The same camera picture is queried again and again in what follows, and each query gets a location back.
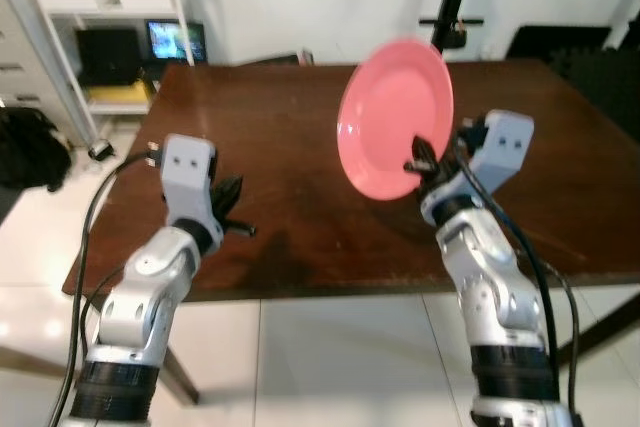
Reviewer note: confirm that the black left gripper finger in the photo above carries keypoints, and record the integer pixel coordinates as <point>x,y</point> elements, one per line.
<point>243,229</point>
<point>231,192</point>

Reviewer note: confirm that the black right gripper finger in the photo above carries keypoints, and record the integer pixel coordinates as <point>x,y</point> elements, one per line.
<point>414,165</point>
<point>425,145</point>

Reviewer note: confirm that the pink round plate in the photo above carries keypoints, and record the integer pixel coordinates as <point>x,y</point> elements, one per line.
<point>390,112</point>

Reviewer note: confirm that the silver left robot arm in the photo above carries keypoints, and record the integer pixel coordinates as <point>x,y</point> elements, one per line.
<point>145,287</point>

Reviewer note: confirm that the yellow flat box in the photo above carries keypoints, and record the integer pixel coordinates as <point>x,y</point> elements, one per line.
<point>150,91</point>

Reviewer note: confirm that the low black chair back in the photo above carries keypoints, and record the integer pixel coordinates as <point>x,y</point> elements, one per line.
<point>268,59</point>

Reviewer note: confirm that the black laptop with lit screen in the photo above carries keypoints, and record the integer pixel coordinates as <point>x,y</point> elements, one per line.
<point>176,40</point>

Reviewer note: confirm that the dark wooden table leg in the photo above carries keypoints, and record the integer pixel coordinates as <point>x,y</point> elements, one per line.
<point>178,377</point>
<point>600,332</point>

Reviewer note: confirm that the square black chair back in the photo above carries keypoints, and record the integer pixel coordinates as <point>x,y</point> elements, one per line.
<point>558,42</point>

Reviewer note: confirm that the black foam puzzle mat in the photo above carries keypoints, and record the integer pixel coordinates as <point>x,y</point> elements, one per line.
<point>600,82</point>

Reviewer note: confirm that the black box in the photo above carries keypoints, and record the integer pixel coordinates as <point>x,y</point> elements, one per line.
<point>108,55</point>

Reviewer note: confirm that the black bag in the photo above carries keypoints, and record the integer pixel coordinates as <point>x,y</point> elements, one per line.
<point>32,147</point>

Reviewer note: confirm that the grey drawer cabinet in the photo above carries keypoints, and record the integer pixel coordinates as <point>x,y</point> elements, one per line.
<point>30,57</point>

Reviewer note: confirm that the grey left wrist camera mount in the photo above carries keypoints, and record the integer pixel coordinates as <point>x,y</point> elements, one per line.
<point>188,172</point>

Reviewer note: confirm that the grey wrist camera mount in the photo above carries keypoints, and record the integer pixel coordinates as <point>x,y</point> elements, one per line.
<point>188,172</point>
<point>505,142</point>

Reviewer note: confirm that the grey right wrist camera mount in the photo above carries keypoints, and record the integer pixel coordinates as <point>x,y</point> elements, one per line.
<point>505,142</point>

